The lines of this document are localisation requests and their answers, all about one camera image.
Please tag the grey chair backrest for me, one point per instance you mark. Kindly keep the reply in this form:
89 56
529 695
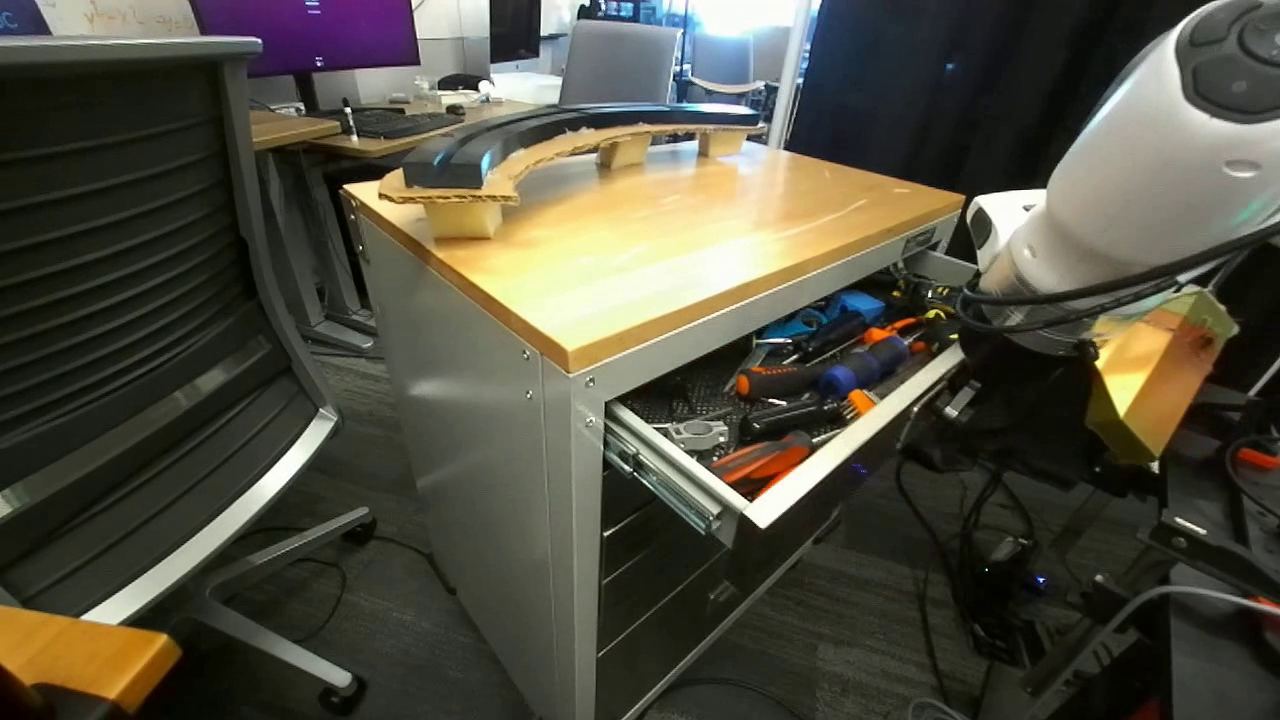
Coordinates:
618 63

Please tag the curved black rail wooden stand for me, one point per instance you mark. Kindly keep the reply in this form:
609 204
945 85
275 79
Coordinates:
467 154

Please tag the black curtain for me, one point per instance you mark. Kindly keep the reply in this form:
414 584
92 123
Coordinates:
933 94

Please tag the dark computer monitor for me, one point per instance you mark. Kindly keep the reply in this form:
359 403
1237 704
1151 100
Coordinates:
512 26

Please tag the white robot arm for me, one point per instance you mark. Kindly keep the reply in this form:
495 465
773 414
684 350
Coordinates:
1147 175

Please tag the grey cabinet with wooden top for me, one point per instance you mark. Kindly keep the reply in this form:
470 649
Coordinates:
495 442

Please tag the blue plastic tool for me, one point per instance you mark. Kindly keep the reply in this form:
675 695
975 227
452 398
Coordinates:
858 304

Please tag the red black floor tool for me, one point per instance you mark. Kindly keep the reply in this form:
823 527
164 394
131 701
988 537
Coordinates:
1256 457

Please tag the monitor with purple screen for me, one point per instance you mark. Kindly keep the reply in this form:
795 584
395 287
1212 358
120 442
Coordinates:
307 29

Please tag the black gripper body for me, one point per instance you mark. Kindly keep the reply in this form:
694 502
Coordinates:
1035 407

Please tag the grey mesh office chair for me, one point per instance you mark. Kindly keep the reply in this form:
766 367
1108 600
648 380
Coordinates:
120 304

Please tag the black keyboard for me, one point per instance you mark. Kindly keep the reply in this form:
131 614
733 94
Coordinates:
401 123

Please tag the silver wrench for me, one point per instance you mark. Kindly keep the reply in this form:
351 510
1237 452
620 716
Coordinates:
694 435

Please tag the wooden chair armrest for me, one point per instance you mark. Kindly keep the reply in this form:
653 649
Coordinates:
82 654

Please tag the yellow block mount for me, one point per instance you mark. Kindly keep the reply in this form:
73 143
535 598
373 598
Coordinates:
1152 373

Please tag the grey metal tool drawer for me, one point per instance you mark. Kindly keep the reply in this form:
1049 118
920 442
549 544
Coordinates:
854 452

